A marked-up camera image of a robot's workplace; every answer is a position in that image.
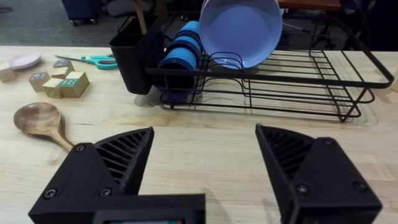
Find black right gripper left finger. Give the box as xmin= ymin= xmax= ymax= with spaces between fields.
xmin=29 ymin=126 xmax=155 ymax=215

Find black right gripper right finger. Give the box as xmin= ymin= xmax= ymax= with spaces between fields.
xmin=255 ymin=123 xmax=383 ymax=224

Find wooden spoon with round bowl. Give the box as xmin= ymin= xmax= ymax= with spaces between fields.
xmin=13 ymin=101 xmax=75 ymax=152

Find heap of wooden letter blocks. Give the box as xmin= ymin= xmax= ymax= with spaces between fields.
xmin=29 ymin=59 xmax=91 ymax=100

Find black cutlery holder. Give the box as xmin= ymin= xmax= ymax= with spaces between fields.
xmin=109 ymin=15 xmax=165 ymax=95

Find single wooden block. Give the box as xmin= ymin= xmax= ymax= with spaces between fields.
xmin=0 ymin=63 xmax=17 ymax=83

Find pale pink plate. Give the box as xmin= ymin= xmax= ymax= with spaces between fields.
xmin=8 ymin=50 xmax=42 ymax=70

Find blue cup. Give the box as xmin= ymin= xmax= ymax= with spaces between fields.
xmin=178 ymin=21 xmax=201 ymax=40
xmin=171 ymin=35 xmax=203 ymax=62
xmin=156 ymin=46 xmax=199 ymax=103

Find dark blue wheeled bin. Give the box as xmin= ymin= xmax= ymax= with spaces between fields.
xmin=61 ymin=0 xmax=103 ymax=26

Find blue plate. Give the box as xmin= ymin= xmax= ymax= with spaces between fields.
xmin=198 ymin=0 xmax=283 ymax=70

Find black wire dish rack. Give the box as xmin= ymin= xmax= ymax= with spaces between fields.
xmin=144 ymin=12 xmax=395 ymax=123

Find teal handled scissors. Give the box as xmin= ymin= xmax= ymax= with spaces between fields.
xmin=55 ymin=54 xmax=119 ymax=70

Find wooden utensil handle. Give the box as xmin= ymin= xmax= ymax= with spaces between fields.
xmin=133 ymin=0 xmax=148 ymax=35

